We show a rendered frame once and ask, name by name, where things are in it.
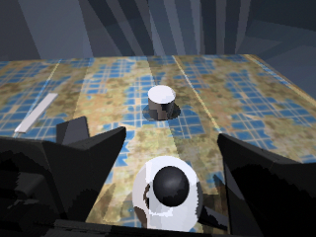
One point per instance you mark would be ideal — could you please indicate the dark grey cylinder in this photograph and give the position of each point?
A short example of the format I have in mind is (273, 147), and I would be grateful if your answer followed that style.
(161, 101)

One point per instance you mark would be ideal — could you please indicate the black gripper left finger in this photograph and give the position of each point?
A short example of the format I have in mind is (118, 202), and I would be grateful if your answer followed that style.
(75, 173)

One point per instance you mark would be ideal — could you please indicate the dark grey flat slab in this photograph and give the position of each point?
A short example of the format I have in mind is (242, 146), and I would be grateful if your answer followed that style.
(71, 131)
(241, 220)

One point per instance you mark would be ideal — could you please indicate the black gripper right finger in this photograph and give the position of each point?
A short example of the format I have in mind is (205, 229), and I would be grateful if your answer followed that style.
(280, 192)

